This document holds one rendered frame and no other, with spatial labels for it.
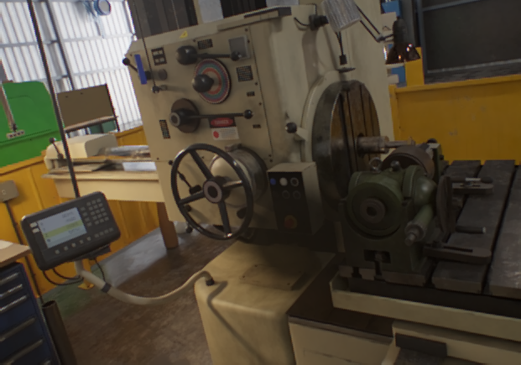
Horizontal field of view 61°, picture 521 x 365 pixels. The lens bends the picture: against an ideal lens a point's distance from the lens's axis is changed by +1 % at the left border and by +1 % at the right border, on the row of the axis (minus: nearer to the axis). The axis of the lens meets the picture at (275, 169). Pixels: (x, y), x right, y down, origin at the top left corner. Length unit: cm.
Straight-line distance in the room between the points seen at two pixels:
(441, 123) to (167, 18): 235
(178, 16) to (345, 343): 194
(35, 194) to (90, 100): 630
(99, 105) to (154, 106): 838
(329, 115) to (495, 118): 233
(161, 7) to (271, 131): 138
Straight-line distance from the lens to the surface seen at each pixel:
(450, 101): 390
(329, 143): 169
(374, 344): 195
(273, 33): 161
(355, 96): 190
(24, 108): 555
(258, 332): 225
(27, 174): 411
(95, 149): 303
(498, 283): 147
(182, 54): 177
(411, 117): 400
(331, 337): 203
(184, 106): 187
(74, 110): 1005
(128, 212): 467
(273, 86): 162
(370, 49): 245
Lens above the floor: 176
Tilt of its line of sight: 15 degrees down
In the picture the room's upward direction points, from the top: 11 degrees counter-clockwise
